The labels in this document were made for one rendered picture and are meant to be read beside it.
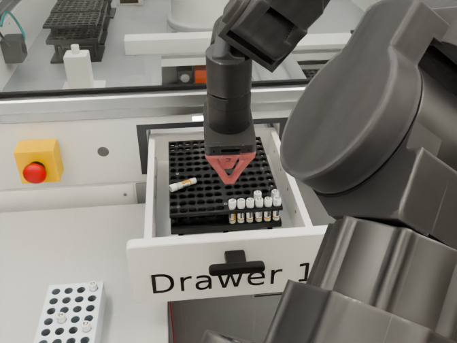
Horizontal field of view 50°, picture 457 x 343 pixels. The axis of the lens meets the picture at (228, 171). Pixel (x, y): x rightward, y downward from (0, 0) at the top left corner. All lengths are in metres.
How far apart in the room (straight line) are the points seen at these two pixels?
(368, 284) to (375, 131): 0.06
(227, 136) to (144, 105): 0.32
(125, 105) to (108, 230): 0.24
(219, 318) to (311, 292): 1.12
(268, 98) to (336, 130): 0.72
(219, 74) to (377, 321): 0.45
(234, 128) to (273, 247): 0.17
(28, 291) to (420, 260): 0.76
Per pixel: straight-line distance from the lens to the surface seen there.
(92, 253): 0.93
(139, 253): 0.68
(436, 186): 0.21
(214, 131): 0.65
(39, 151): 0.95
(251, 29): 0.56
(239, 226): 0.79
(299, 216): 0.78
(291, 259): 0.71
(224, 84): 0.60
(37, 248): 0.97
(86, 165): 1.00
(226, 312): 1.30
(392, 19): 0.25
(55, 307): 0.80
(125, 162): 0.99
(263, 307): 1.30
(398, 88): 0.22
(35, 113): 0.97
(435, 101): 0.23
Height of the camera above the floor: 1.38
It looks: 34 degrees down
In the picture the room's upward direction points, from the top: straight up
